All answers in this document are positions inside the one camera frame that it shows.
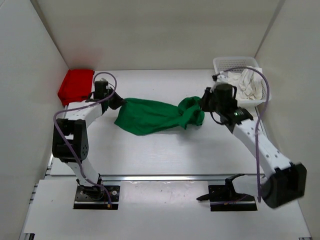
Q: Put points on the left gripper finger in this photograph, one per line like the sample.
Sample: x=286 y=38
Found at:
x=117 y=98
x=117 y=103

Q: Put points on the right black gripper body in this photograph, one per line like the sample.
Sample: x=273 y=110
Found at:
x=213 y=108

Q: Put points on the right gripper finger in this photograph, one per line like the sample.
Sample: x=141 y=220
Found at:
x=207 y=95
x=204 y=106

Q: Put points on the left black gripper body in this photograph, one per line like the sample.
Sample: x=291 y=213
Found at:
x=112 y=101

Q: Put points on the green t-shirt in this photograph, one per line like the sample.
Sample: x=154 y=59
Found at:
x=143 y=117

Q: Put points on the white t-shirt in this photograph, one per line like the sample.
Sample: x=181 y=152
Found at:
x=248 y=84

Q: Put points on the red t-shirt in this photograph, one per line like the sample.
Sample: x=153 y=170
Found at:
x=76 y=86

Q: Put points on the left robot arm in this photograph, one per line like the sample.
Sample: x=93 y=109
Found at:
x=70 y=142

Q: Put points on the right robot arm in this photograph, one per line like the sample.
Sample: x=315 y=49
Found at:
x=283 y=180

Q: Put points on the white plastic basket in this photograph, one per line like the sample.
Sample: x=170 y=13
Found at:
x=237 y=64

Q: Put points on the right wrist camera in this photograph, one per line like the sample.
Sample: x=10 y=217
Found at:
x=225 y=95

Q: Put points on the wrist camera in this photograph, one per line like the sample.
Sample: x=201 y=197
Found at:
x=225 y=95
x=101 y=89

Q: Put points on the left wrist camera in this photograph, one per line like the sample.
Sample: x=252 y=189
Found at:
x=101 y=89

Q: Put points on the aluminium rail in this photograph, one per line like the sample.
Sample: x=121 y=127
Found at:
x=166 y=177

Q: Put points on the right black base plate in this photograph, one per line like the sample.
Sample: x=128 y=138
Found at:
x=223 y=198

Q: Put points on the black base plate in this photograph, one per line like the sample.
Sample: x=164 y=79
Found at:
x=90 y=198
x=223 y=198

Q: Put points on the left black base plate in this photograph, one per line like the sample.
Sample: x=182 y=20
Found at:
x=90 y=198

